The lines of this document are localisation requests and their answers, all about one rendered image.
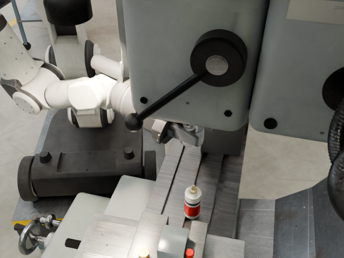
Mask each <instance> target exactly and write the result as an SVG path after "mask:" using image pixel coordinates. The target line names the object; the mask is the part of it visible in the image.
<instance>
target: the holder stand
mask: <svg viewBox="0 0 344 258"><path fill-rule="evenodd" d="M245 126H246V123H245V124H244V125H243V126H242V127H241V128H240V129H238V130H236V131H224V130H218V129H213V130H212V131H208V130H204V142H203V144H202V145H201V152H202V153H212V154H224V155H235V156H240V154H241V149H242V143H243V138H244V132H245Z"/></svg>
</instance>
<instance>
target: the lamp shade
mask: <svg viewBox="0 0 344 258"><path fill-rule="evenodd" d="M43 4H44V8H45V12H46V16H47V20H48V22H49V23H51V24H53V25H56V26H75V25H79V24H83V23H85V22H87V21H89V20H90V19H91V18H92V17H93V11H92V5H91V0H44V1H43Z"/></svg>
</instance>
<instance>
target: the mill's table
mask: <svg viewBox="0 0 344 258"><path fill-rule="evenodd" d="M248 125H249V116H248V118H247V121H246V126H245V132H244V138H243V143H242V149H241V154H240V156H235V155H224V154H212V153H202V152H201V146H199V147H196V148H189V147H186V146H184V145H183V144H182V143H181V140H178V139H175V138H172V140H171V142H170V145H169V148H168V150H167V153H166V155H165V158H164V161H163V163H162V166H161V168H160V171H159V174H158V176H157V179H156V181H155V184H154V187H153V190H152V192H151V195H150V197H149V200H148V202H147V205H146V208H145V210H144V211H146V212H151V213H157V214H162V215H166V216H168V225H170V226H176V227H181V228H186V229H189V230H190V229H191V224H192V221H199V222H204V223H208V230H207V234H212V235H217V236H220V237H226V238H232V234H233V227H234V220H235V213H236V209H237V202H238V195H239V188H240V181H241V174H242V167H243V160H244V153H245V146H246V139H247V132H248ZM193 184H194V185H195V187H198V188H199V189H200V190H201V193H202V194H201V206H200V215H199V216H198V217H197V218H196V219H189V218H187V217H186V216H185V214H184V200H185V190H186V189H187V188H188V187H190V186H192V185H193Z"/></svg>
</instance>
